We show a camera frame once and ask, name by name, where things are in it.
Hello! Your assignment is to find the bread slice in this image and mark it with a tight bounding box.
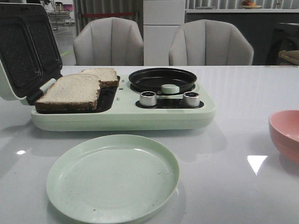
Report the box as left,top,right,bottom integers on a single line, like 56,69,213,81
35,74,101,111
81,68,119,88

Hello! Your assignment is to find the mint green sandwich maker lid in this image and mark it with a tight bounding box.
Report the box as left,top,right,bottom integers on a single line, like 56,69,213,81
0,3,63,105

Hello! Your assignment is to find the pink bowl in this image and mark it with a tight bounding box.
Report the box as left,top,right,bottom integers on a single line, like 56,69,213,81
269,110,299,163

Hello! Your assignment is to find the mint green breakfast maker base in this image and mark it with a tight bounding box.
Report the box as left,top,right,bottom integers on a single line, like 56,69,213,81
31,75,216,131

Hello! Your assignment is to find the silver left control knob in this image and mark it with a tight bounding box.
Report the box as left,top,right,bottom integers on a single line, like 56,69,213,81
139,91,157,107

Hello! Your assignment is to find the silver control knob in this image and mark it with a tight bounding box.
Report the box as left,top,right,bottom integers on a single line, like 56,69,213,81
139,91,157,107
182,91,200,107

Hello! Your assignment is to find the black round frying pan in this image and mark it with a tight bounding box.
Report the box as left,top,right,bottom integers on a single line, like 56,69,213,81
128,68,197,95

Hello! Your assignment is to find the silver right control knob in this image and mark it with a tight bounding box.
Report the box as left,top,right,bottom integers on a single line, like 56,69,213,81
182,91,200,107

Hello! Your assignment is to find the mint green plate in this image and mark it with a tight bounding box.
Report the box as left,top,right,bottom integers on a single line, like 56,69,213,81
46,134,180,224

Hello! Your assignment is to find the grey chair left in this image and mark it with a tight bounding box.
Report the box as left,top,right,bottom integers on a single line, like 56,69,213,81
73,17,143,66

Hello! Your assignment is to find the grey chair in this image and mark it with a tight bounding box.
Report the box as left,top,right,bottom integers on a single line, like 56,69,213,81
73,17,143,66
169,19,254,66

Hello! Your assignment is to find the grey chair right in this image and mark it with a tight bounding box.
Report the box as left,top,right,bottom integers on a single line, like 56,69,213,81
169,19,254,66

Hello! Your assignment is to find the white refrigerator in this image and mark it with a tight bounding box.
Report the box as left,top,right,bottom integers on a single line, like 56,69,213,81
143,0,185,66

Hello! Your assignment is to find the red barrier belt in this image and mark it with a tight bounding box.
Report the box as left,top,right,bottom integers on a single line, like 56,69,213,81
81,12,138,18

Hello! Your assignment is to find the pink monitor in background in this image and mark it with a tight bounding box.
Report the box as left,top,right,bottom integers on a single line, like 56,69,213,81
63,4,73,12

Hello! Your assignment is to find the dark kitchen counter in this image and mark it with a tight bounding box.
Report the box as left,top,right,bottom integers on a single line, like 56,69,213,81
185,9,299,65

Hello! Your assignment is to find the fruit plate on counter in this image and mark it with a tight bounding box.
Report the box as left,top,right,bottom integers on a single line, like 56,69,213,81
240,0,262,9

